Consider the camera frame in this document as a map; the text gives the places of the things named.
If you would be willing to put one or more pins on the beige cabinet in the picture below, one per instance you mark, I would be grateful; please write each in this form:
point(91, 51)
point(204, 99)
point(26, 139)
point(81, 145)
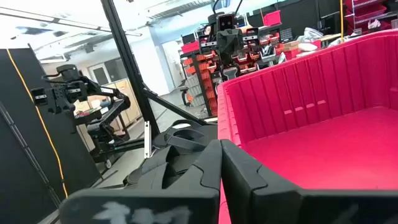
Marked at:
point(134, 115)

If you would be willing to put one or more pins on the small red storage bin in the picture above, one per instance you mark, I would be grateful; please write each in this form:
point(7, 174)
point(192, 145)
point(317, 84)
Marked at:
point(272, 18)

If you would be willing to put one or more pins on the red plastic bin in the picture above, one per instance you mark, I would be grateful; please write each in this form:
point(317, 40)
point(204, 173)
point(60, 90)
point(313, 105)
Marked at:
point(311, 140)

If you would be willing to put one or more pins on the white metal bracket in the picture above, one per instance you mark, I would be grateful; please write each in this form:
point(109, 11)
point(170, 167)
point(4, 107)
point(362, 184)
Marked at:
point(147, 140)

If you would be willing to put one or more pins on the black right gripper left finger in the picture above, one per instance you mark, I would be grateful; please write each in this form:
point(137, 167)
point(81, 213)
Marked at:
point(140, 205)

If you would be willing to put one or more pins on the black partition panel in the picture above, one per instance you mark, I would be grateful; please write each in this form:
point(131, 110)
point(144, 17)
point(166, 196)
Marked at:
point(18, 124)

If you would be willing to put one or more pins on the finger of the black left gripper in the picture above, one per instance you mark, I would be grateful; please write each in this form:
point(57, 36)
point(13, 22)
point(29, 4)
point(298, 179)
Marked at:
point(222, 42)
point(237, 40)

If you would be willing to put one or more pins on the parts bin storage rack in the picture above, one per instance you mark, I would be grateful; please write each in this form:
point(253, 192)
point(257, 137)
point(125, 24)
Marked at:
point(206, 77)

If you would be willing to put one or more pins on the background black robot arm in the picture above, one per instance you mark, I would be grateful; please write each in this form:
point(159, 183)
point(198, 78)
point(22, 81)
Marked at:
point(68, 93)

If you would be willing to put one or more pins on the black aluminium table frame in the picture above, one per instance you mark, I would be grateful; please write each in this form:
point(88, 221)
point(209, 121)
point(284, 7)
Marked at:
point(124, 56)

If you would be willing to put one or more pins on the white plastic bag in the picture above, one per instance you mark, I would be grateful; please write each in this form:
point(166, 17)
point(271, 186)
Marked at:
point(311, 37)

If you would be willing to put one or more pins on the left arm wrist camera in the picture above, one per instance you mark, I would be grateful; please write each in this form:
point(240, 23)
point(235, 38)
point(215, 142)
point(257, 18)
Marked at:
point(226, 22)

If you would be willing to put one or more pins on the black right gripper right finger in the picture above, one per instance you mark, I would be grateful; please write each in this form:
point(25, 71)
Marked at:
point(280, 208)

